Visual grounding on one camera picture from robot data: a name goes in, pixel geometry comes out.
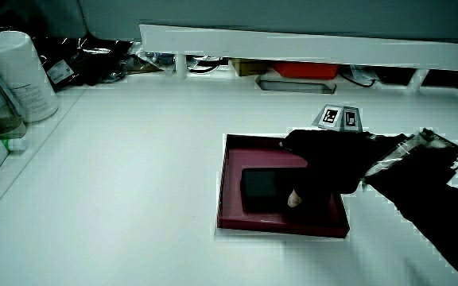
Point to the white desk shelf riser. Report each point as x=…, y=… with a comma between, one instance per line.
x=292, y=45

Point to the person's right hand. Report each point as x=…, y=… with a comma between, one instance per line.
x=328, y=159

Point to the yellow brown box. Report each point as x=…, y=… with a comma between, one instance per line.
x=249, y=67

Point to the black battery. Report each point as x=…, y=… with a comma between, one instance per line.
x=262, y=188

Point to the orange box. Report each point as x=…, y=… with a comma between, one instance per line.
x=306, y=70

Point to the black plastic bag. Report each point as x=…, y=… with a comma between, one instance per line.
x=86, y=59

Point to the dark red square plate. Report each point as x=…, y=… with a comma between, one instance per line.
x=249, y=153

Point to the small white green tube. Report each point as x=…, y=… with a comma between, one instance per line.
x=14, y=144

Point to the white cylindrical container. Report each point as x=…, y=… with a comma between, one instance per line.
x=22, y=75

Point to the clear plastic bag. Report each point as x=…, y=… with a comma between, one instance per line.
x=145, y=59

